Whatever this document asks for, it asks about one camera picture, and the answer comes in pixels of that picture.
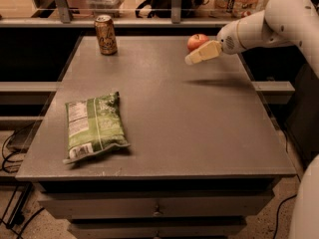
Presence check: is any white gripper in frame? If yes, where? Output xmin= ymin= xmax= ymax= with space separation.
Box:
xmin=184 ymin=20 xmax=246 ymax=65

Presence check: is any red apple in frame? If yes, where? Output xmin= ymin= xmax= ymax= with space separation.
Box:
xmin=187 ymin=34 xmax=209 ymax=52

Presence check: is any black bag background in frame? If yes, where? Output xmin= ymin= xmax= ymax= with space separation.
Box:
xmin=135 ymin=0 xmax=209 ymax=18

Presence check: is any green jalapeno chip bag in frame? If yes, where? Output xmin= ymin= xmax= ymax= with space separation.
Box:
xmin=63 ymin=92 xmax=130 ymax=164

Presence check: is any grey drawer cabinet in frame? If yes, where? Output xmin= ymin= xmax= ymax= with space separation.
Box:
xmin=14 ymin=34 xmax=298 ymax=239

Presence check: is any gold drink can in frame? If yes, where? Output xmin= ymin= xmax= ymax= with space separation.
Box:
xmin=95 ymin=15 xmax=118 ymax=55

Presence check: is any metal railing shelf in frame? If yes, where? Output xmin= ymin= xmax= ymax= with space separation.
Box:
xmin=0 ymin=0 xmax=234 ymax=30

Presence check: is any upper grey drawer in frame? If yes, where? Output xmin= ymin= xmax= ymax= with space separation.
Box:
xmin=39 ymin=190 xmax=273 ymax=220

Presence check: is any grey drawer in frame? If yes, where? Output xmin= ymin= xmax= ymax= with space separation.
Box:
xmin=39 ymin=190 xmax=273 ymax=220
xmin=68 ymin=218 xmax=246 ymax=239

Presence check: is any lower grey drawer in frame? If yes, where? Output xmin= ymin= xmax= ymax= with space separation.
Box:
xmin=68 ymin=218 xmax=246 ymax=239

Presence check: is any black cable right floor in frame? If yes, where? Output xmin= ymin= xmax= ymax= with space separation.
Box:
xmin=271 ymin=174 xmax=302 ymax=239

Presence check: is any black cables left floor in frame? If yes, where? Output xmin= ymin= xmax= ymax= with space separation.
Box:
xmin=0 ymin=122 xmax=45 ymax=239

